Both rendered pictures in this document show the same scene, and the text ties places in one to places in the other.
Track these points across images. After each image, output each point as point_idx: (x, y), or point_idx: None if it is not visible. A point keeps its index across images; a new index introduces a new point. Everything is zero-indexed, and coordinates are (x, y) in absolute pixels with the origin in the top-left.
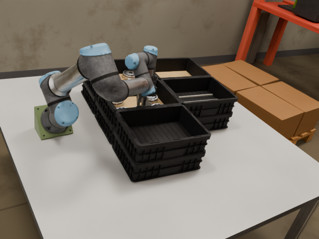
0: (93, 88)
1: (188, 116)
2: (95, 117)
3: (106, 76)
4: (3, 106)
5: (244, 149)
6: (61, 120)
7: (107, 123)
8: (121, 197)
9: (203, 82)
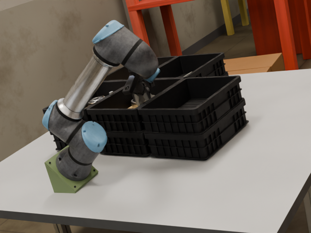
0: None
1: (202, 82)
2: (102, 152)
3: (137, 44)
4: None
5: (265, 94)
6: (96, 142)
7: (128, 137)
8: (211, 172)
9: (175, 65)
